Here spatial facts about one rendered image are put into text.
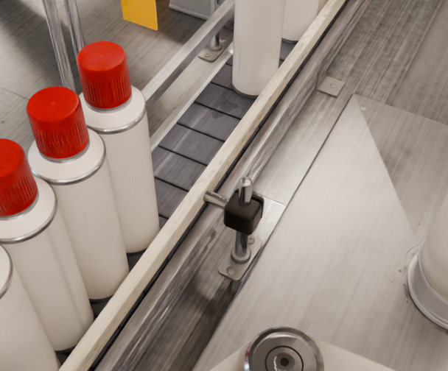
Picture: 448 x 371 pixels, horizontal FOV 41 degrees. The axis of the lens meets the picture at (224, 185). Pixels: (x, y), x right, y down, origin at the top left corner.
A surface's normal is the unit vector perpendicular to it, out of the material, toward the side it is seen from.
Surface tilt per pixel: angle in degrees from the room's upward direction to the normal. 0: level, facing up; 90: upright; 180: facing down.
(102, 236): 90
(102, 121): 42
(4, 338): 90
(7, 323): 90
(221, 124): 0
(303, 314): 0
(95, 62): 2
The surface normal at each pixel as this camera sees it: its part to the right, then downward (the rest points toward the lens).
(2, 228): 0.00, 0.04
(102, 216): 0.78, 0.49
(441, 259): -0.94, 0.23
